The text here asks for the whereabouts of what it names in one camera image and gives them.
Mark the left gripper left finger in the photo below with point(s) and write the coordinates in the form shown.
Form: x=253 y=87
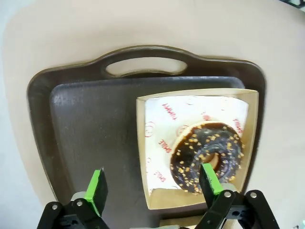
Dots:
x=97 y=190

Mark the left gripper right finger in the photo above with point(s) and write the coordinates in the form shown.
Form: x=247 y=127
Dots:
x=210 y=188

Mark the chocolate donut with nuts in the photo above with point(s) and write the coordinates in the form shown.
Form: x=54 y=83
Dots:
x=190 y=152

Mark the brown cardboard food box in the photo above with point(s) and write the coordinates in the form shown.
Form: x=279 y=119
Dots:
x=252 y=119

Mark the white printed paper liner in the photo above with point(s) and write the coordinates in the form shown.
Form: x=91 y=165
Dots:
x=162 y=124

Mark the dark brown serving tray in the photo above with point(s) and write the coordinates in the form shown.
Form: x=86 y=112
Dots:
x=95 y=131

